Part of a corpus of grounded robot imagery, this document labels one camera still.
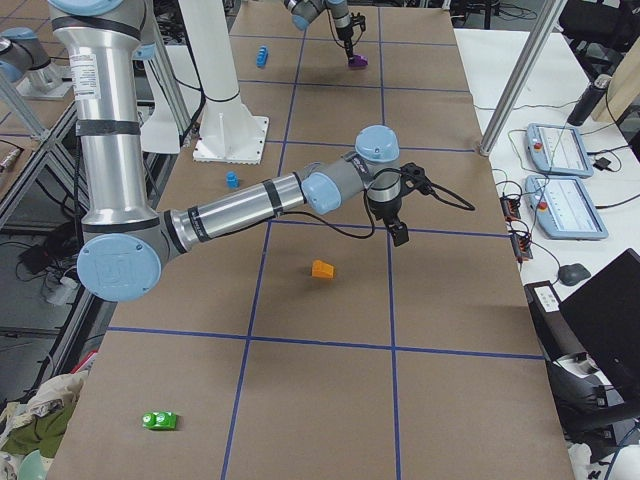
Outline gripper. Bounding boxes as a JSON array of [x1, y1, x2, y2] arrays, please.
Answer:
[[367, 197, 409, 247], [334, 17, 354, 62]]

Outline purple trapezoid block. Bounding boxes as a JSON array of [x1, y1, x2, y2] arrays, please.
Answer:
[[348, 54, 368, 69]]

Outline orange trapezoid block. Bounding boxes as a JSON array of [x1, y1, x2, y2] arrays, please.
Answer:
[[311, 259, 336, 279]]

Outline long blue studded block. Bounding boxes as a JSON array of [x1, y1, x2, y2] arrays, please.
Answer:
[[256, 45, 269, 68]]

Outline near teach pendant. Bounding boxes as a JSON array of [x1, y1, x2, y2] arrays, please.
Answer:
[[524, 175, 609, 240]]

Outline teach pendant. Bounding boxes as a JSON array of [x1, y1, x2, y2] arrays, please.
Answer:
[[525, 123, 593, 178], [524, 175, 609, 240]]

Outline small blue block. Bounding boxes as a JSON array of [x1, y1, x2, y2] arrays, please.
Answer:
[[225, 171, 240, 189]]

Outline grey computer mouse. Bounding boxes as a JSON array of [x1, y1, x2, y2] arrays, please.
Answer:
[[557, 263, 591, 286]]

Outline far teach pendant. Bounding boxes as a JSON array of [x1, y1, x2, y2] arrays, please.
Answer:
[[525, 123, 593, 178]]

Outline black laptop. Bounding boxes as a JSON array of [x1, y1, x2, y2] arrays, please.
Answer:
[[560, 248, 639, 400]]

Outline black water bottle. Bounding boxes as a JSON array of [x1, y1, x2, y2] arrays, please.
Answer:
[[567, 74, 612, 127]]

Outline green block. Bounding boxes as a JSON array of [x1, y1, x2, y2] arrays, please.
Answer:
[[141, 411, 178, 431]]

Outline crumpled cloth pile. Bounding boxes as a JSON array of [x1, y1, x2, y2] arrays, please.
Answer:
[[1, 371, 88, 479]]

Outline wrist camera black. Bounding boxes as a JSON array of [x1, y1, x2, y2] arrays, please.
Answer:
[[400, 163, 435, 197], [350, 13, 366, 32]]

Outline white camera mast base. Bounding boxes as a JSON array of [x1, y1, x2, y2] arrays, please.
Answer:
[[179, 0, 269, 164]]

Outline aluminium frame post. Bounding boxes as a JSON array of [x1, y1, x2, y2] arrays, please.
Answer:
[[479, 0, 567, 157]]

